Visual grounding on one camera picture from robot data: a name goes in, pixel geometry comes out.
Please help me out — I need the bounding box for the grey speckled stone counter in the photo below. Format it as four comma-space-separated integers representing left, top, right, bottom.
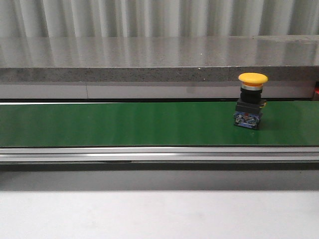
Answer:
0, 35, 319, 100

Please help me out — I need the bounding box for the yellow mushroom push button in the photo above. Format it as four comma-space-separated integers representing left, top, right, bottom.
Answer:
233, 72, 268, 129

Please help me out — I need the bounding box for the green conveyor belt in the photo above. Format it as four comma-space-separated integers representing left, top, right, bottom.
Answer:
0, 101, 319, 147

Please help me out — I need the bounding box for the white pleated curtain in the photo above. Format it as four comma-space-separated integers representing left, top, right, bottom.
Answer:
0, 0, 319, 37

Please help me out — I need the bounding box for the aluminium conveyor frame rail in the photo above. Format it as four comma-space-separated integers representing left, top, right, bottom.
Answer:
0, 146, 319, 164

